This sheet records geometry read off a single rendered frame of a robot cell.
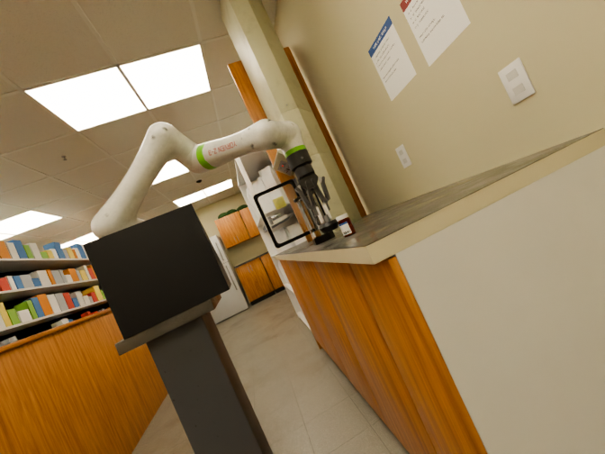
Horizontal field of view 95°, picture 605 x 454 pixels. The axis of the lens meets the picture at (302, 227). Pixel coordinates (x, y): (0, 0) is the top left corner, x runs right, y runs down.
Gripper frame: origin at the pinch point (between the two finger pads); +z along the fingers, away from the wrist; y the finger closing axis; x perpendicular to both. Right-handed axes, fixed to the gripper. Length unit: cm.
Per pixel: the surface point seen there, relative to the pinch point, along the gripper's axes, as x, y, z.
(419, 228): 56, 1, 12
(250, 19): -48, -24, -126
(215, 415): -2, 66, 50
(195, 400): -2, 70, 42
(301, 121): -48, -26, -57
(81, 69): -94, 84, -159
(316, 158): -48, -26, -33
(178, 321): 3, 63, 13
